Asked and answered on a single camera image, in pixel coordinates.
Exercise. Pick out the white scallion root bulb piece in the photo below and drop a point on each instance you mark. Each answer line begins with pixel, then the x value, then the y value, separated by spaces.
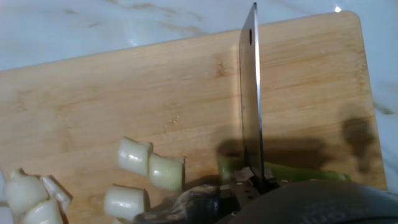
pixel 25 191

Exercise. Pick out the wooden cutting board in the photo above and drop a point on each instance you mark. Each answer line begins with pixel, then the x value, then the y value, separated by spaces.
pixel 124 93

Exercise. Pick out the steel cleaver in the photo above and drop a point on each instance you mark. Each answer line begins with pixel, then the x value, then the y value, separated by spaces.
pixel 250 93

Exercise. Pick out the short white scallion piece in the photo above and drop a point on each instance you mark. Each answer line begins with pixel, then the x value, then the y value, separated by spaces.
pixel 124 202
pixel 133 155
pixel 43 213
pixel 122 221

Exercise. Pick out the single white green scallion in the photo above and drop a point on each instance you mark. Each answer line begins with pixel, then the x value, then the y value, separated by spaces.
pixel 304 175

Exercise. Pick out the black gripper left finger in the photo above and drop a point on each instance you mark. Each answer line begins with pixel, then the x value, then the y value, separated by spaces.
pixel 186 205

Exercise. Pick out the short pale green scallion piece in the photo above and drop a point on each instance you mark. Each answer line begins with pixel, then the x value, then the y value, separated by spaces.
pixel 228 168
pixel 166 172

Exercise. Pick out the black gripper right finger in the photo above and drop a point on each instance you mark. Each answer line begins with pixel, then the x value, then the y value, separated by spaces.
pixel 267 184

